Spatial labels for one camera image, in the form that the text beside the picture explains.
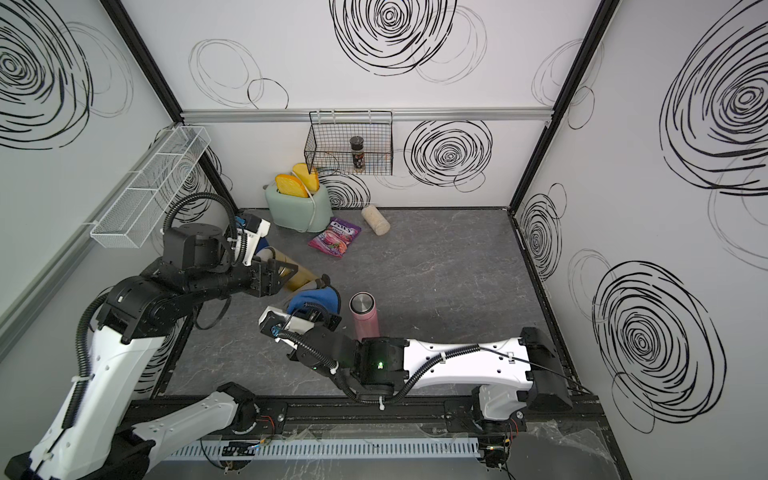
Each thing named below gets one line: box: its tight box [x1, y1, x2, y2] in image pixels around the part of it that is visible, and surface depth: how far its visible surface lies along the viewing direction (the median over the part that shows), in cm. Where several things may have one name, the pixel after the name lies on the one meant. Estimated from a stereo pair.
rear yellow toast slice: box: [292, 162, 320, 194], surface depth 107 cm
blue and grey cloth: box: [287, 274, 341, 314], surface depth 67 cm
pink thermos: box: [348, 291, 380, 341], surface depth 72 cm
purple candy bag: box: [308, 217, 362, 259], surface depth 109 cm
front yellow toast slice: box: [275, 174, 309, 198], surface depth 103 cm
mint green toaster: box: [264, 166, 333, 233], surface depth 104 cm
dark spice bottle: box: [350, 136, 366, 173], surface depth 88 cm
